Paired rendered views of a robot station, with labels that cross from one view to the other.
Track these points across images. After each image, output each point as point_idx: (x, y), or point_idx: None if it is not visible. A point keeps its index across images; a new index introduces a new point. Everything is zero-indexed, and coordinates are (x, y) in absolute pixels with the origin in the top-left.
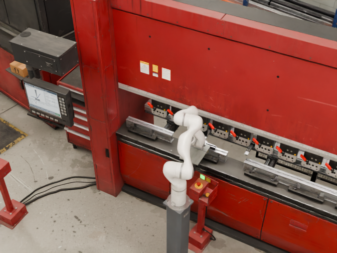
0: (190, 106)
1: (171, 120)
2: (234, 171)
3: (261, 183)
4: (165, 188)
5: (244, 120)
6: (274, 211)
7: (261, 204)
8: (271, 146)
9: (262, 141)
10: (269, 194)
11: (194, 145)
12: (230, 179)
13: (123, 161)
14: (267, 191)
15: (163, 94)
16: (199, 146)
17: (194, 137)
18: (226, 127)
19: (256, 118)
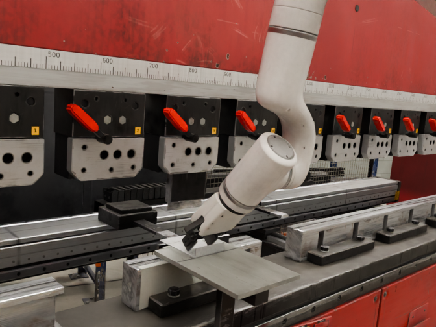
0: (162, 61)
1: None
2: (302, 272)
3: (359, 257)
4: None
5: (313, 65)
6: (388, 318)
7: (369, 322)
8: (357, 132)
9: None
10: (382, 273)
11: (289, 179)
12: (315, 301)
13: None
14: (383, 263)
15: (30, 22)
16: (305, 174)
17: (286, 140)
18: (273, 115)
19: (337, 45)
